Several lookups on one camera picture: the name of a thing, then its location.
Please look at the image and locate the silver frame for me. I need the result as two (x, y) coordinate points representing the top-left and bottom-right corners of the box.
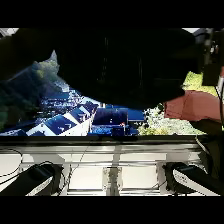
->
(0, 135), (214, 197)

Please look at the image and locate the black garment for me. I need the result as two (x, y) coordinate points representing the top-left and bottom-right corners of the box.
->
(0, 28), (202, 112)

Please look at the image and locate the black cable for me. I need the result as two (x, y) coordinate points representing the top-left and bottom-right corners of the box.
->
(0, 147), (24, 186)
(39, 146), (73, 196)

